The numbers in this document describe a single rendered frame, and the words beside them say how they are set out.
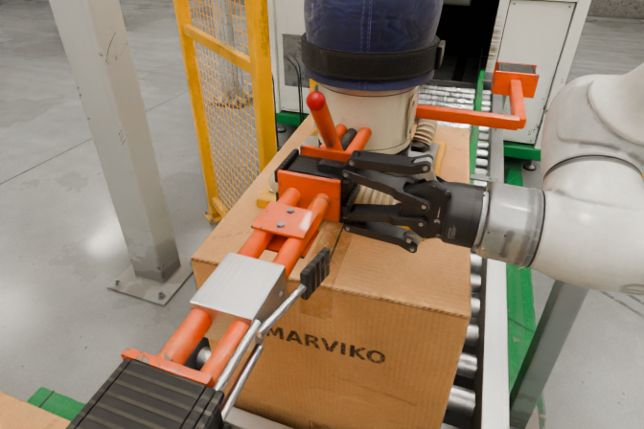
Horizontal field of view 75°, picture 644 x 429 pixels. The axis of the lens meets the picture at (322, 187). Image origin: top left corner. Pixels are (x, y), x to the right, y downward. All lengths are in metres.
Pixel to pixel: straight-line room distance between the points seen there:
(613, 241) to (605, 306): 1.70
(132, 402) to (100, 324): 1.67
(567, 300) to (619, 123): 0.74
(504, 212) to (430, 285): 0.17
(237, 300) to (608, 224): 0.37
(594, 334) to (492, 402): 1.15
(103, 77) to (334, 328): 1.20
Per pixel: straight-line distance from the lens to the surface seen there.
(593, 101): 0.57
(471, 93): 2.67
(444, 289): 0.61
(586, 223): 0.50
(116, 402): 0.34
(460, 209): 0.49
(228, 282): 0.40
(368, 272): 0.61
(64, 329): 2.04
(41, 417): 1.09
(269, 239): 0.47
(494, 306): 1.12
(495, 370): 1.00
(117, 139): 1.69
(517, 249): 0.50
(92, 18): 1.55
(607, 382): 1.92
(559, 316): 1.28
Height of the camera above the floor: 1.37
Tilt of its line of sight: 32 degrees down
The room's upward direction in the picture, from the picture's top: straight up
